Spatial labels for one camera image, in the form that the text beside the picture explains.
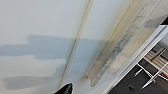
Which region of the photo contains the white wire-legged chair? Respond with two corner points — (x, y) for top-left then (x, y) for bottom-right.
(134, 49), (168, 90)

